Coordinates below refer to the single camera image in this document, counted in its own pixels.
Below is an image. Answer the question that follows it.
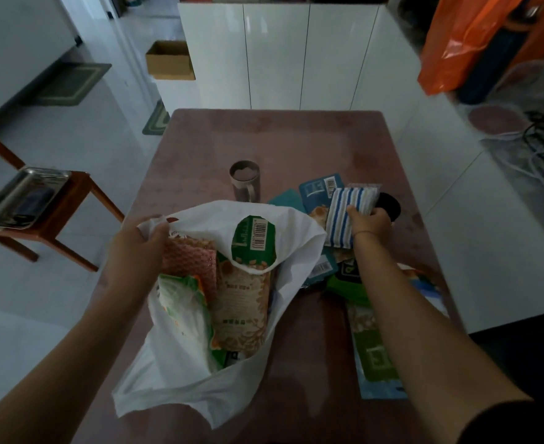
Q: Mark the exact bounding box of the black round lid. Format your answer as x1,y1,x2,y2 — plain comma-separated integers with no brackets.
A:
374,192,401,222

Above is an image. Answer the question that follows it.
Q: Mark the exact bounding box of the wooden stool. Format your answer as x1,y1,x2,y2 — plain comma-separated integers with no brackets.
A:
0,122,125,273

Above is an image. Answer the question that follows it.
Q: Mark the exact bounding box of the person's right forearm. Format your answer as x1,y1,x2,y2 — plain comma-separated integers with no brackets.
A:
351,233,531,444

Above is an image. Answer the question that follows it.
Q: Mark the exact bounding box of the green pouch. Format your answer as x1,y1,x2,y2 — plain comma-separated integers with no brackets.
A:
325,259,370,306

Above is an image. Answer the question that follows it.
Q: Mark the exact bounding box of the green striped floor mat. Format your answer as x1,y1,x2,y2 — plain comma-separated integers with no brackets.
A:
142,100,171,136

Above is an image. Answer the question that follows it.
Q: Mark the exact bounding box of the dark blue bottle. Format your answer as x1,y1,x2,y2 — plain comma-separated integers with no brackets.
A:
457,27,531,106

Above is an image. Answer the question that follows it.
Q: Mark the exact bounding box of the white plastic bag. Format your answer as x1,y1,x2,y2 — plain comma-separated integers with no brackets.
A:
112,200,327,430

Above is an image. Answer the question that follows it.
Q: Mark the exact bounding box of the person's left hand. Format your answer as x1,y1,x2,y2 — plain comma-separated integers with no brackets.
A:
102,216,170,302

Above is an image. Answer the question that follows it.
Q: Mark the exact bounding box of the green and blue packet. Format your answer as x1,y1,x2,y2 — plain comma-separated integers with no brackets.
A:
345,268,449,400

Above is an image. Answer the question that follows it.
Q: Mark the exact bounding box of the pink textured cloth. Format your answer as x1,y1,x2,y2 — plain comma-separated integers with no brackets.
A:
162,236,218,303

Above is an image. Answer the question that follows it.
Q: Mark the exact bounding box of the orange plastic bag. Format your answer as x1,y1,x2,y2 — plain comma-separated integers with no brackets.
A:
417,0,544,97

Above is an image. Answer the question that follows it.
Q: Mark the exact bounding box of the person's right hand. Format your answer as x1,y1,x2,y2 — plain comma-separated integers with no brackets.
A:
346,205,393,248

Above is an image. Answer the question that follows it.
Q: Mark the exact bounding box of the teal packet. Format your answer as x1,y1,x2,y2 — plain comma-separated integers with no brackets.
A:
268,189,307,213

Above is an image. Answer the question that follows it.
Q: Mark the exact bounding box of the grey metal mug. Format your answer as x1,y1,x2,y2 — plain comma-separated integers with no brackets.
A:
229,160,261,203

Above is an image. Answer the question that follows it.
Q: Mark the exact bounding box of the clear plastic bag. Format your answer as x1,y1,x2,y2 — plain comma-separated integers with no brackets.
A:
457,55,544,153

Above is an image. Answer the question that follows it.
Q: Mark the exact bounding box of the blue snack packet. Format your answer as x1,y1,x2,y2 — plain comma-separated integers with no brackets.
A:
298,174,345,229

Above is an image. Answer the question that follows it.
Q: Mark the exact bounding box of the white cabinet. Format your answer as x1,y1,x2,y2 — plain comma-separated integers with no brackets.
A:
178,2,425,144

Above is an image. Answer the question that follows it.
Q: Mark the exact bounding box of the green and white packet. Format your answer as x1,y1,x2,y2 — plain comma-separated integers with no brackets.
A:
155,274,226,371

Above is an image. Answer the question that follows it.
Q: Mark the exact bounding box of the grey green floor mat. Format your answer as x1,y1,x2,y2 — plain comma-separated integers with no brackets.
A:
34,63,112,107

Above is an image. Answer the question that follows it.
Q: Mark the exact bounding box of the small blue packet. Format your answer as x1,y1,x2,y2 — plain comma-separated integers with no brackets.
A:
301,247,339,288

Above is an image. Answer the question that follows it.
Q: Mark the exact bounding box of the green snack packet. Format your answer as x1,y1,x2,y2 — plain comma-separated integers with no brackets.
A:
212,215,277,359

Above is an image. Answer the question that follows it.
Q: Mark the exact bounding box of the metal tray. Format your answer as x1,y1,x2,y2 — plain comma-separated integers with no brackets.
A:
0,167,72,231

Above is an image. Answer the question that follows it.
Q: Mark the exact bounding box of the person's left forearm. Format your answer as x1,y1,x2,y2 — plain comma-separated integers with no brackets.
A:
0,279,150,444

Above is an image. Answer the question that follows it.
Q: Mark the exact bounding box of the blue striped sponge cloth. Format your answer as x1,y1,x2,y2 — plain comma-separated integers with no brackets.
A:
324,186,380,249

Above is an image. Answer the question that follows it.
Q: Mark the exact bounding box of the cardboard box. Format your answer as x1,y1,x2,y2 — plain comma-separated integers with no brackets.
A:
145,40,196,81

